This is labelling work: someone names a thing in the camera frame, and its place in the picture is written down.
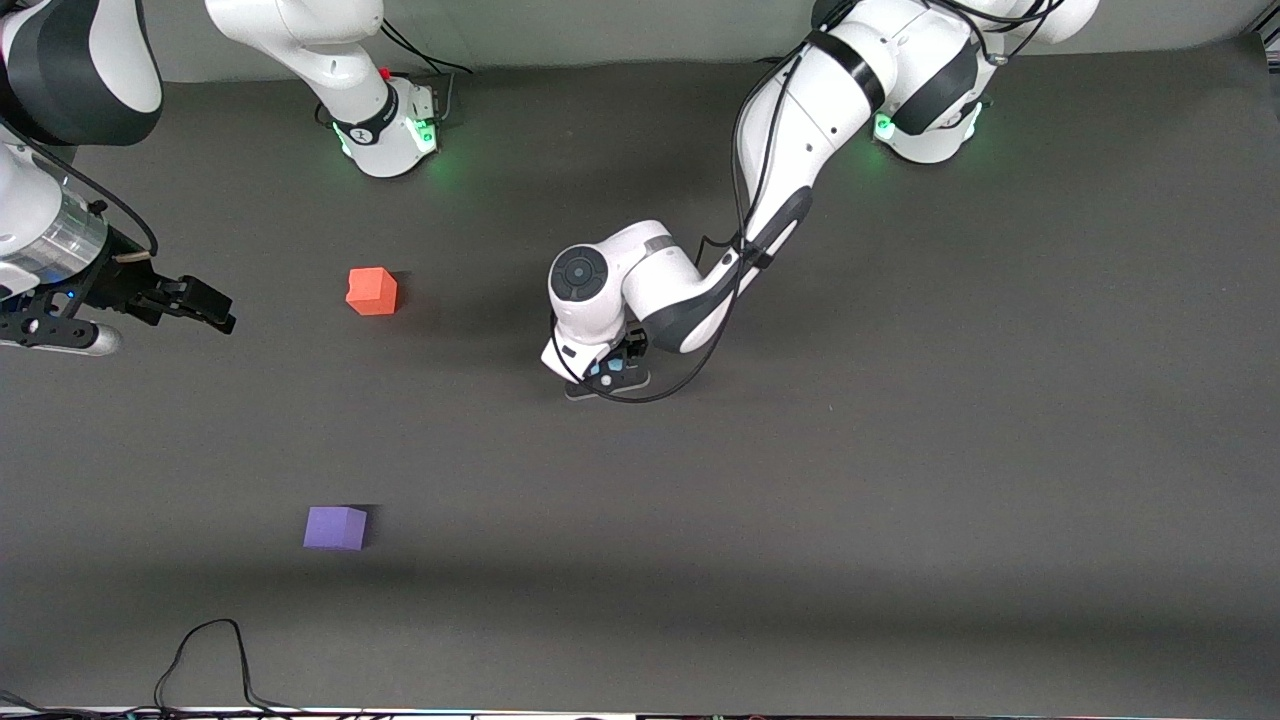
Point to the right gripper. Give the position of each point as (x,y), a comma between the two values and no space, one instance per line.
(122,281)

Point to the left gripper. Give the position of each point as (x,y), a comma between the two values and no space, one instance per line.
(637,348)

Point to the light blue foam block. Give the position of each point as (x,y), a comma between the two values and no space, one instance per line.
(612,367)

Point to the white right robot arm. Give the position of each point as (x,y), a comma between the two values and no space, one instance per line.
(330,50)

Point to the orange foam block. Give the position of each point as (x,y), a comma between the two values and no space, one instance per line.
(372,292)

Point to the purple foam block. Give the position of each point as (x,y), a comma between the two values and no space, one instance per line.
(335,530)

